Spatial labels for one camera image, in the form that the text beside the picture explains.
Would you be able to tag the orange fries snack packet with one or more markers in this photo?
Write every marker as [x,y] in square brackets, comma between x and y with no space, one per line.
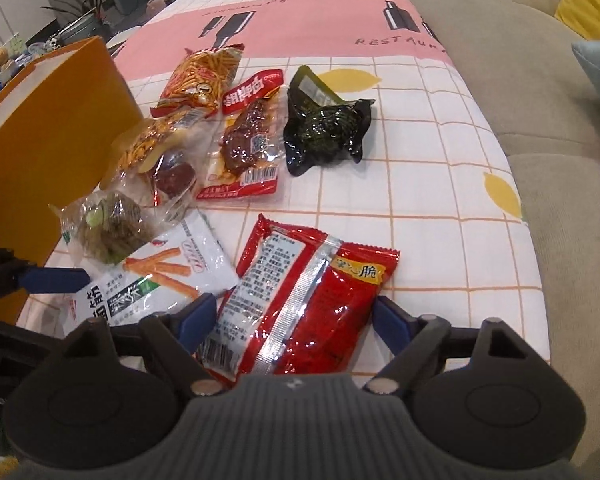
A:
[200,80]

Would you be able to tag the black green snack packet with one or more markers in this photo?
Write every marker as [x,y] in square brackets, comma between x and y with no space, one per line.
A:
[325,130]

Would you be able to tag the large red snack packet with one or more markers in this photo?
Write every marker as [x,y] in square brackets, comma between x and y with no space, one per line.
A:
[325,310]

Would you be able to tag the white sticks snack packet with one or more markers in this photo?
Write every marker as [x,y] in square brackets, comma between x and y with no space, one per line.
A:
[192,255]

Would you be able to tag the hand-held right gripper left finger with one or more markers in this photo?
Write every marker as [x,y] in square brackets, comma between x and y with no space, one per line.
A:
[200,317]

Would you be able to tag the beige sofa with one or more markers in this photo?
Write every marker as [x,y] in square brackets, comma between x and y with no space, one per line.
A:
[530,110]

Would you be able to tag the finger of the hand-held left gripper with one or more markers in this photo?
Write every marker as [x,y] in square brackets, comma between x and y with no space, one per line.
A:
[10,332]
[55,278]

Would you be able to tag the red meat snack packet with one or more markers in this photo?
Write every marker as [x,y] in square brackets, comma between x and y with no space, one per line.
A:
[247,135]

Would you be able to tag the spiky potted plant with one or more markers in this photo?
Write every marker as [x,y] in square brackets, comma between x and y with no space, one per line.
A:
[87,22]

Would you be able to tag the orange cardboard box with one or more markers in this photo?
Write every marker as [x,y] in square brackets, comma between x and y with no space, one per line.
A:
[55,135]

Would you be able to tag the clear yellow strips snack packet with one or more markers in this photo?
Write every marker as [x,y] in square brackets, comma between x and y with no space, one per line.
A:
[145,142]

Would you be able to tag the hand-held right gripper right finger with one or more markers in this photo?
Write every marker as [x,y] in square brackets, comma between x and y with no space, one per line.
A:
[389,319]

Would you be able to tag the clear green snack packet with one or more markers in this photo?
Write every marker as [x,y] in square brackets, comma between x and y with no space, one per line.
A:
[112,225]

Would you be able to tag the clear dark red snack packet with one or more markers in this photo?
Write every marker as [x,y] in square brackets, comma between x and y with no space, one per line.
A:
[176,176]

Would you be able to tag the checked lemon print tablecloth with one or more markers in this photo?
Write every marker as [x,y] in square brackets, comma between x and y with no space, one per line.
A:
[420,210]

